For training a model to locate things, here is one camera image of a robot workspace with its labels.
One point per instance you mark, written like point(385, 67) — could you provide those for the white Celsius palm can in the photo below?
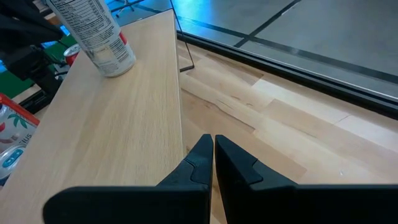
point(93, 34)

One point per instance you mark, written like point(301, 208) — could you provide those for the black aluminium rig frame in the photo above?
point(280, 71)

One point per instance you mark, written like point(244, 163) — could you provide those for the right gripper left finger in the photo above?
point(140, 205)

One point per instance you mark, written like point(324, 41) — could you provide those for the white Celsius peach can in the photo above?
point(14, 124)

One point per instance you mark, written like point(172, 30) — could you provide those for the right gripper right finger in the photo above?
point(295, 205)

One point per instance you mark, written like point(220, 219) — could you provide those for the red Fanta strawberry can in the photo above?
point(71, 53)

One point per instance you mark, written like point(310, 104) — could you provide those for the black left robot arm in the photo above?
point(25, 21)

